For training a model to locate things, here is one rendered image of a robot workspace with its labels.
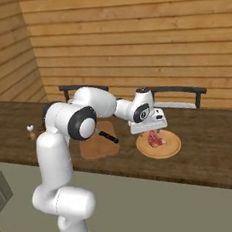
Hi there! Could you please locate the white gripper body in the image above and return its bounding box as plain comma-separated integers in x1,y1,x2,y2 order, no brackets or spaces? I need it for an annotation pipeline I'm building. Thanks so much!
127,114,170,136

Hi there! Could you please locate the red raw meat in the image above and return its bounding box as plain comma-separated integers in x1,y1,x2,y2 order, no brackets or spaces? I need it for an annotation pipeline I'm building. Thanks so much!
146,128,167,149

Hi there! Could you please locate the round tan wooden plate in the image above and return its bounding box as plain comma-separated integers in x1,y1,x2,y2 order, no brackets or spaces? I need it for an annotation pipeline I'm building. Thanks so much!
134,127,184,162

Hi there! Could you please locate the brown wooden cutting board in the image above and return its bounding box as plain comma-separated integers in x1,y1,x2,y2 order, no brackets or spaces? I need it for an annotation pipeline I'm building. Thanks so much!
75,118,122,163

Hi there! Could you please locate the grey open drawer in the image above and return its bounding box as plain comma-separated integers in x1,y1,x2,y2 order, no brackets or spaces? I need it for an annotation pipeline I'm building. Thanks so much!
0,167,17,217

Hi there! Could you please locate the pale grey flat bar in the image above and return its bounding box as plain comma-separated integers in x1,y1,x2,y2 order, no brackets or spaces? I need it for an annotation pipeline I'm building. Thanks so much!
153,96,199,114

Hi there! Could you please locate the grey-green cupboard run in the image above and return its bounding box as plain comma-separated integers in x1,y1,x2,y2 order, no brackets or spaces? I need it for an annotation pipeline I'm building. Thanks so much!
0,138,232,232

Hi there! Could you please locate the black-handled knife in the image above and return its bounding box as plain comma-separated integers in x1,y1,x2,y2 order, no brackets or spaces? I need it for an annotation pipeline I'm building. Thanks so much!
94,127,121,147

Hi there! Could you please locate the black rail stand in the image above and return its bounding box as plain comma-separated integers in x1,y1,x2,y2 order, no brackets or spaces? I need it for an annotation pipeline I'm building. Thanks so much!
58,71,210,123

